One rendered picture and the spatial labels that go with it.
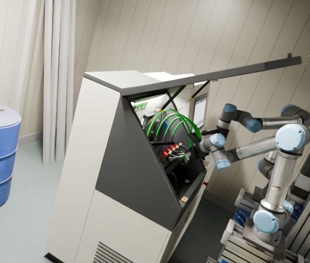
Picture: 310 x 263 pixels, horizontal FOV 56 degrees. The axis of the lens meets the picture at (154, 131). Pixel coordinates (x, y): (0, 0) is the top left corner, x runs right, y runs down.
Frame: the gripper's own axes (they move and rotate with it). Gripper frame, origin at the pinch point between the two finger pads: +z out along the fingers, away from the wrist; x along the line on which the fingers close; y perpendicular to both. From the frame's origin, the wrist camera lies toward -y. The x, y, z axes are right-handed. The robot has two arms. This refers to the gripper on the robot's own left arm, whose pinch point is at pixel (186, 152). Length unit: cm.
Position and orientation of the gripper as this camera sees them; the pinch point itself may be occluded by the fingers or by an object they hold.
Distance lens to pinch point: 187.6
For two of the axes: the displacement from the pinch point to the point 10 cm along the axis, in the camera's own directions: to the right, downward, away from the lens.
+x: 8.7, -1.4, 4.8
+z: -4.2, 3.3, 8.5
